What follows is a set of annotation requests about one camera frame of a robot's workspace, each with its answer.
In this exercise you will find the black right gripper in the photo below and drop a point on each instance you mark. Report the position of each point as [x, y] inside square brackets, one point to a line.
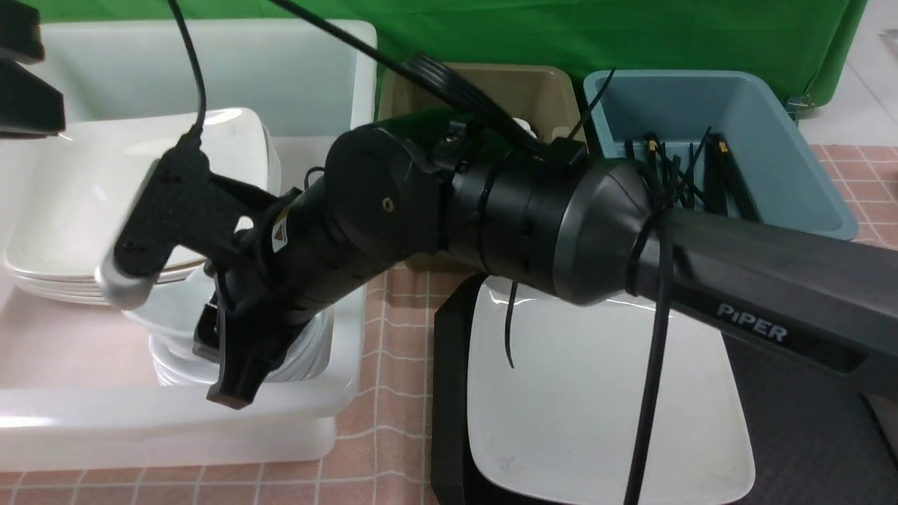
[321, 245]

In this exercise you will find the white square rice plate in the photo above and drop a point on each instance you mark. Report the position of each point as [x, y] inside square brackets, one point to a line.
[557, 420]

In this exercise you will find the small white bowl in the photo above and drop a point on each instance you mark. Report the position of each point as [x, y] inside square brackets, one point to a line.
[174, 310]

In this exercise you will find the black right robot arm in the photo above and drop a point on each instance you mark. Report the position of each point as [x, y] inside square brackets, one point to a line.
[579, 227]

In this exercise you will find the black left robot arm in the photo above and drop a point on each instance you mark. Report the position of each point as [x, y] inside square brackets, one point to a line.
[30, 107]

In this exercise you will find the top stacked white plate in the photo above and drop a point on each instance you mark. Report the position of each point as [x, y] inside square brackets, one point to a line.
[85, 179]

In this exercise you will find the lower stacked white bowls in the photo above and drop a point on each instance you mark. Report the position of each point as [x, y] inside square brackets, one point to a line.
[305, 359]

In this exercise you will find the lower stacked white plates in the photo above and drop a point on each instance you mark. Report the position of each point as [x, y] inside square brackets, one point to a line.
[86, 292]

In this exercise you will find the pink checkered tablecloth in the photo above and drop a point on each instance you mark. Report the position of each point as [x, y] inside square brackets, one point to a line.
[382, 450]

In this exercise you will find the large white plastic bin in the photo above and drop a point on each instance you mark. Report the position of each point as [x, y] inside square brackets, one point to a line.
[78, 383]

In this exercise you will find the olive green plastic bin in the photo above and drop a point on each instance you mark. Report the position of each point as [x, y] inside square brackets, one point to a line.
[540, 98]

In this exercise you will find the black chopstick in bin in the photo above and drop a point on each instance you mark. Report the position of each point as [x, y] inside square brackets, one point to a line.
[734, 180]

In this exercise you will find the blue plastic bin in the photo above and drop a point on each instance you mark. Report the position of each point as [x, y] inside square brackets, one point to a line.
[658, 116]

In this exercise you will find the black plastic serving tray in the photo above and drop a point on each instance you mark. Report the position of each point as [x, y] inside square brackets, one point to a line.
[449, 421]

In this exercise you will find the green backdrop cloth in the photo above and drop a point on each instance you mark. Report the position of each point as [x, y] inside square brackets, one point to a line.
[796, 47]

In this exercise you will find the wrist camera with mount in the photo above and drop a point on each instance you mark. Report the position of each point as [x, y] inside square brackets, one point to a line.
[181, 202]

